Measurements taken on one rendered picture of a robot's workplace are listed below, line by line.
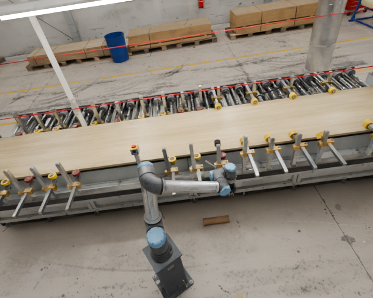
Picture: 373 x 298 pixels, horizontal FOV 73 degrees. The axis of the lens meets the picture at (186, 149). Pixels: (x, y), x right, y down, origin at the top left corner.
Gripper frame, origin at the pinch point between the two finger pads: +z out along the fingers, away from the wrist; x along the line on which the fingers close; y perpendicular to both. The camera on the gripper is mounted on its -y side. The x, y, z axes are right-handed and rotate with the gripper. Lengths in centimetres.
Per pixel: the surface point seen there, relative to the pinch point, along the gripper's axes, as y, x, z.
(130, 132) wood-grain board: -103, -99, -7
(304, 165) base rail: -33, 81, 12
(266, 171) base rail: -31, 43, 13
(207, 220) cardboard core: -23, -22, 75
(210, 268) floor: 27, -26, 83
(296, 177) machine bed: -55, 90, 58
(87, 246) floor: -14, -165, 83
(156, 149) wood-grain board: -65, -66, -7
